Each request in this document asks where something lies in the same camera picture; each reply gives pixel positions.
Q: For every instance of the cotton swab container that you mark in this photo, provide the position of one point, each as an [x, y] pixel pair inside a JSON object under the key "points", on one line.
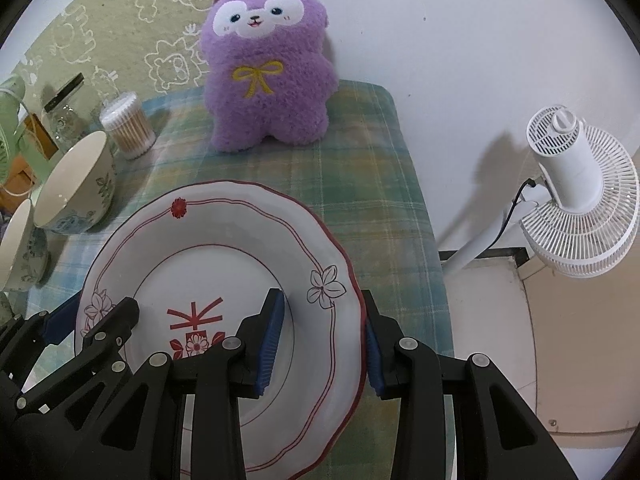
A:
{"points": [[130, 130]]}

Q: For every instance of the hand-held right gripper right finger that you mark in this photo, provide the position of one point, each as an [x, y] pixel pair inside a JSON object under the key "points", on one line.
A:
{"points": [[372, 360]]}

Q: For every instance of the glass jar with dark lid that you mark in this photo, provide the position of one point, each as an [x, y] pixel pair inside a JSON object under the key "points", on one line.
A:
{"points": [[65, 120]]}

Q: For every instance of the green printed wall sheet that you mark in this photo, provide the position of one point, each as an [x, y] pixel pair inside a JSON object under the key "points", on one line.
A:
{"points": [[125, 20]]}

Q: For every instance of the green desk fan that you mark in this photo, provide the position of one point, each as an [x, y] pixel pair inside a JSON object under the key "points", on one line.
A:
{"points": [[10, 105]]}

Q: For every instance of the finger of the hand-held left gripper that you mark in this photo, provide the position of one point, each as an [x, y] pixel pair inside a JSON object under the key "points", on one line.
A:
{"points": [[57, 322], [110, 327]]}

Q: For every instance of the white standing fan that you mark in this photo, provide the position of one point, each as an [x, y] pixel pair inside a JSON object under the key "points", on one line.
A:
{"points": [[570, 170]]}

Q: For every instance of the purple plush toy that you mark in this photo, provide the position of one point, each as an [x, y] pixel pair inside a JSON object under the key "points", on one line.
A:
{"points": [[265, 100]]}

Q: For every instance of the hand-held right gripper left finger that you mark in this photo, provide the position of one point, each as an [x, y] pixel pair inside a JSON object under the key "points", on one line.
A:
{"points": [[270, 345]]}

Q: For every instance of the white red-rimmed plate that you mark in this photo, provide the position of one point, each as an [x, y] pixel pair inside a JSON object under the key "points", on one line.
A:
{"points": [[200, 260]]}

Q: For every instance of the wooden chair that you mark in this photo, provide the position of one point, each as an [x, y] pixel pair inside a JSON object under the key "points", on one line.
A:
{"points": [[20, 172]]}

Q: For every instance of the grey floral ceramic bowl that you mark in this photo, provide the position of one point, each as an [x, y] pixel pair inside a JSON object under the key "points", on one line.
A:
{"points": [[30, 260], [90, 195]]}

